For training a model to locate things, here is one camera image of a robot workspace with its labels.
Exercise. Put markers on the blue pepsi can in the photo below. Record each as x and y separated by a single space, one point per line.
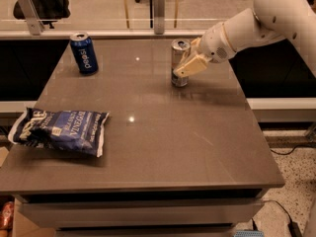
82 48

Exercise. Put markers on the grey table drawer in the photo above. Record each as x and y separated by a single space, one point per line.
141 212

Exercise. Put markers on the glass railing panel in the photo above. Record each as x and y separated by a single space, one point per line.
123 14

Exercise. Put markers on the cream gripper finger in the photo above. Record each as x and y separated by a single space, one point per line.
192 65
192 55

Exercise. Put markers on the metal glass bracket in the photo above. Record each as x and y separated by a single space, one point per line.
159 16
34 23

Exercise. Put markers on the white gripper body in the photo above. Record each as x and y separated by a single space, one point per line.
214 44

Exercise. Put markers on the metal glass bracket left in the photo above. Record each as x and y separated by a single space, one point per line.
34 23

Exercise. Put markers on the cardboard box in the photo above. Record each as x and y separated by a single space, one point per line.
23 227

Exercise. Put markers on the black office chair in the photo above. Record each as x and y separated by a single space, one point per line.
50 11

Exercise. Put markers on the silver redbull can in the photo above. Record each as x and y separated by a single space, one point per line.
180 48

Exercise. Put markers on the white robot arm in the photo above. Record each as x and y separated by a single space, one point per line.
268 21

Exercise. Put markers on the orange snack package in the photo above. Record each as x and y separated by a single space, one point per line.
6 218

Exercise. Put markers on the metal glass bracket middle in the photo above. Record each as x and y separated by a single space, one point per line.
159 16

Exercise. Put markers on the blue vinegar chips bag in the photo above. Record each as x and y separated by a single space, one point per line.
76 131

